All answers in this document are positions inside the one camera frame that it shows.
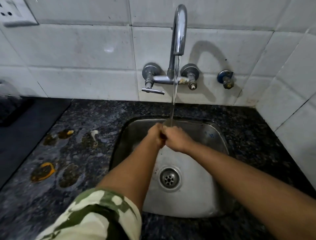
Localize person's left hand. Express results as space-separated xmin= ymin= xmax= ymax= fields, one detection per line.
xmin=147 ymin=123 xmax=166 ymax=149

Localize person's right hand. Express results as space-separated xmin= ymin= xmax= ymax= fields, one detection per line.
xmin=162 ymin=126 xmax=196 ymax=154

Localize person's right forearm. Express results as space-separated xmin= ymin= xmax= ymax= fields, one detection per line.
xmin=184 ymin=142 xmax=316 ymax=240

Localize person's left forearm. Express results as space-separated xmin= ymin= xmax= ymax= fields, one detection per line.
xmin=96 ymin=138 xmax=161 ymax=213

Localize round sink drain strainer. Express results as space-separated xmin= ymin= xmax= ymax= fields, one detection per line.
xmin=158 ymin=166 xmax=182 ymax=191

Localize stainless steel sink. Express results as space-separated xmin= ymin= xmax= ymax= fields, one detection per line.
xmin=109 ymin=116 xmax=234 ymax=219

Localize camouflage shirt sleeve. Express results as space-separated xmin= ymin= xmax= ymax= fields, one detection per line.
xmin=36 ymin=188 xmax=142 ymax=240

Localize black stove top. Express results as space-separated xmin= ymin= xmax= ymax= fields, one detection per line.
xmin=0 ymin=98 xmax=72 ymax=191

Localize chrome wall-mounted faucet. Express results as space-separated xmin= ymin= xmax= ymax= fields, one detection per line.
xmin=141 ymin=4 xmax=200 ymax=95

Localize blue-flanged brass wall valve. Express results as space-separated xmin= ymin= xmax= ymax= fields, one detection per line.
xmin=217 ymin=70 xmax=234 ymax=90

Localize orange vegetable peel ring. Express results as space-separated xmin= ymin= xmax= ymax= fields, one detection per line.
xmin=31 ymin=162 xmax=56 ymax=183

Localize white wall switch socket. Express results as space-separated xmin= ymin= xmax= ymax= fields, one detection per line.
xmin=0 ymin=0 xmax=39 ymax=28

